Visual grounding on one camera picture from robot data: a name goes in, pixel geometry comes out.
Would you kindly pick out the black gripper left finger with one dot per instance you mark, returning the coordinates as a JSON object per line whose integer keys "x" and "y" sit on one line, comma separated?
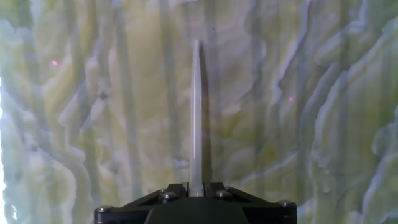
{"x": 133, "y": 213}

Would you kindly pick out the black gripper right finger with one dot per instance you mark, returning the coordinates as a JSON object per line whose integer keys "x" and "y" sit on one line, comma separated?
{"x": 264, "y": 213}

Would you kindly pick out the green marble pattern mat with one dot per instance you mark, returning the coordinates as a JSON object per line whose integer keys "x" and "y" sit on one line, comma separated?
{"x": 93, "y": 109}

